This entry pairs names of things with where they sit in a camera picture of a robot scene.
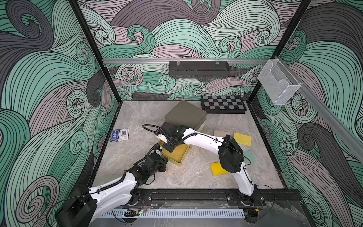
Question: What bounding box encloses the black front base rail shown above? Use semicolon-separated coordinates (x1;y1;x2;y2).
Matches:
129;188;302;207

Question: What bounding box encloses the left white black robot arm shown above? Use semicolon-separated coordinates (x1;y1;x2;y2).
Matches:
54;144;168;227

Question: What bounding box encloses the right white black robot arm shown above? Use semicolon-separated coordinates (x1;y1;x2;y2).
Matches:
142;122;255;196

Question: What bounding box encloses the green sponge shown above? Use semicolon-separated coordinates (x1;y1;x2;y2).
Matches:
244;151;255;164

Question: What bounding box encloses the aluminium back wall rail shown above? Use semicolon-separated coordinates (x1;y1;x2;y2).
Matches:
103;58;268;64

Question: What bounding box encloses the yellow sponge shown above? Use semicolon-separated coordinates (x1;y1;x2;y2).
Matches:
210;162;229;176
233;132;252;147

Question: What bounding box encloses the aluminium wall rail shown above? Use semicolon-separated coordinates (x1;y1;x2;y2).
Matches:
275;57;363;162
103;58;268;64

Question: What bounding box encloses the black white chessboard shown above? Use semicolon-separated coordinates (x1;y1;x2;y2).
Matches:
201;96;247;114

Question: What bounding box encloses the black wall-mounted tray shelf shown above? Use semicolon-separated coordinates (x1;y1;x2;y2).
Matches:
169;61;231;80

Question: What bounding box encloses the yellow bottom drawer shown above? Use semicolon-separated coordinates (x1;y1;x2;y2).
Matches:
159;141;191;166

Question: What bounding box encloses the white playing card box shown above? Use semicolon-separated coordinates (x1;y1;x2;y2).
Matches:
119;129;129;141

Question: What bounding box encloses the olive three-drawer storage box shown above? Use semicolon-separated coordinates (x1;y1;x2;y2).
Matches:
164;101;207;131

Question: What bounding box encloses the aluminium right wall rail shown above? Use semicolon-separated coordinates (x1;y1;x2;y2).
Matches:
275;57;363;162

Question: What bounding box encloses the white slotted cable duct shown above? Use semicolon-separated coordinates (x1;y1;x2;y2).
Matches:
113;208;245;219

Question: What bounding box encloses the blue playing card box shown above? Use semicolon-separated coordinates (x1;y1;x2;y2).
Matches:
110;130;120;142

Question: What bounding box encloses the clear acrylic wall holder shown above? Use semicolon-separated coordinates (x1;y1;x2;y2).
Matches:
258;59;301;106

